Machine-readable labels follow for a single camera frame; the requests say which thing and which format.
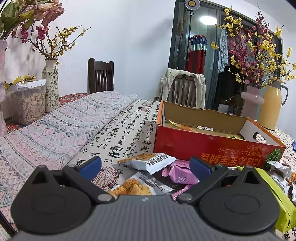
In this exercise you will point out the orange gold snack packet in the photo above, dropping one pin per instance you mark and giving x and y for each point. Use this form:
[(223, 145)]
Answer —
[(181, 127)]

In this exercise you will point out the red orange cardboard box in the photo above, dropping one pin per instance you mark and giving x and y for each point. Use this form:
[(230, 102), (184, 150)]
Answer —
[(210, 142)]

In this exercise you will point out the pink snack packet large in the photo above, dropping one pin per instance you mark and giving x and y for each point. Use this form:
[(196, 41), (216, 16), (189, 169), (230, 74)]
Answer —
[(179, 192)]

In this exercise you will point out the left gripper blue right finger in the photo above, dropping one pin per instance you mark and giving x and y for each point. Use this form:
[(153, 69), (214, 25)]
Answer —
[(200, 169)]

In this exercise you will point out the wooden chair with jacket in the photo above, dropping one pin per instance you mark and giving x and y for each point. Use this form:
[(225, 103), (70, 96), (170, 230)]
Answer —
[(183, 91)]

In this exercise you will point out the dark wooden chair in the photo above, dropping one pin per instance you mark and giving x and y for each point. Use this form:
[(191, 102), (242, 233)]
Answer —
[(100, 76)]

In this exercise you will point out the yellow and red flower branches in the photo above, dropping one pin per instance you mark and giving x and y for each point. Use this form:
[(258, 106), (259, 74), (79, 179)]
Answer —
[(252, 51)]

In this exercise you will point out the red blue hanging garment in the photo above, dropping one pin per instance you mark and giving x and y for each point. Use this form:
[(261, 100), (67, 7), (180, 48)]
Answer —
[(197, 54)]

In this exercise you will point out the ring light on stand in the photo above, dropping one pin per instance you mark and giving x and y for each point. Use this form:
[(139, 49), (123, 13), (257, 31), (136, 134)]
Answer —
[(192, 5)]

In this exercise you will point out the large pale pink vase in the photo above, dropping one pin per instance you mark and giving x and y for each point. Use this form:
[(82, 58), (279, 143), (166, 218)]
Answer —
[(3, 129)]

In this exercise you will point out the pink snack packet small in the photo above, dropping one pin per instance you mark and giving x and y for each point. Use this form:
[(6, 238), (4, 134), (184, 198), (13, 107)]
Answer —
[(180, 173)]

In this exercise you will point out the pink glass vase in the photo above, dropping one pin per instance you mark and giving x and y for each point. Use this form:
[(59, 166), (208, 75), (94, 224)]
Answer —
[(252, 100)]

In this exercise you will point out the beige jacket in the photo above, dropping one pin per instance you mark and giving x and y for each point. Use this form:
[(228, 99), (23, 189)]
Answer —
[(166, 82)]

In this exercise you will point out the yellow thermos jug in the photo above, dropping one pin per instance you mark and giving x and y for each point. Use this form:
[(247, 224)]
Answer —
[(275, 98)]

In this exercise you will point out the yellow twig branches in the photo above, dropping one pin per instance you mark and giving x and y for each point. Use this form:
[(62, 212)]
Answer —
[(52, 47)]

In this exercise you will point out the floral ceramic vase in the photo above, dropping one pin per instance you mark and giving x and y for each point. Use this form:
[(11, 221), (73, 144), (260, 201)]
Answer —
[(51, 74)]

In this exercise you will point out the patterned folded cloth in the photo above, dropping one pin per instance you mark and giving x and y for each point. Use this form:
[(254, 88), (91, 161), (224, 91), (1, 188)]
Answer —
[(54, 140)]

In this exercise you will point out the calligraphy tablecloth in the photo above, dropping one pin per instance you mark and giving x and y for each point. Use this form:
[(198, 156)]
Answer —
[(133, 132)]

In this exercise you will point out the clear seed container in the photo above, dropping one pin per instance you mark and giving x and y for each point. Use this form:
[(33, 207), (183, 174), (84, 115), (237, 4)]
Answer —
[(28, 101)]

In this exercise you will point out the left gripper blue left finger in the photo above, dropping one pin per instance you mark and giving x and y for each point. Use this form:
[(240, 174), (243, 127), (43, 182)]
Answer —
[(90, 169)]

